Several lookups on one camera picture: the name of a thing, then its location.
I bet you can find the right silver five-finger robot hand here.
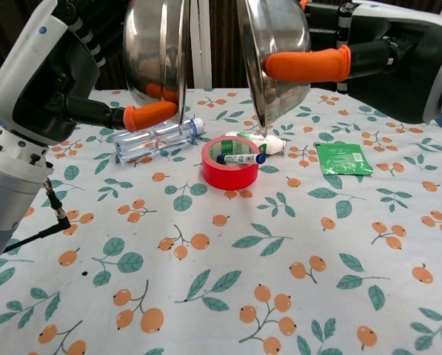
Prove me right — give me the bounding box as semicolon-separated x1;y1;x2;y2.
261;0;442;125

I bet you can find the blue capped marker pen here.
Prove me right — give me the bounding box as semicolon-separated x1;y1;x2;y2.
216;153;268;166

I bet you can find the floral tablecloth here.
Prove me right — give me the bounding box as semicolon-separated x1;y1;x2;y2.
0;87;442;355

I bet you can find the white partition frame post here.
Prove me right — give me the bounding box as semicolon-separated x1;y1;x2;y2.
189;0;212;89

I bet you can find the steel bowl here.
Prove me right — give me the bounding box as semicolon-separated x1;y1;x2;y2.
122;0;191;136
236;0;312;138

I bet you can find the black cable with connector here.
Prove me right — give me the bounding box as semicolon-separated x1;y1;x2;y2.
1;177;72;254

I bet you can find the clear plastic water bottle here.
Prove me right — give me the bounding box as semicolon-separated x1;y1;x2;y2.
112;114;207;166

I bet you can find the small white plastic bottle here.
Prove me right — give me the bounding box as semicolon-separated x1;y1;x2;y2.
224;131;290;157

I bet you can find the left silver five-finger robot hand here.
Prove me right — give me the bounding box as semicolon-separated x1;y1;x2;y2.
0;0;180;147

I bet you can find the red tape roll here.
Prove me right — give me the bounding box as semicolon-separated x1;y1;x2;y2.
201;135;261;192

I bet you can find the green foil packet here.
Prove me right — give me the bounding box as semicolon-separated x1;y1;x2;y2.
315;142;373;178

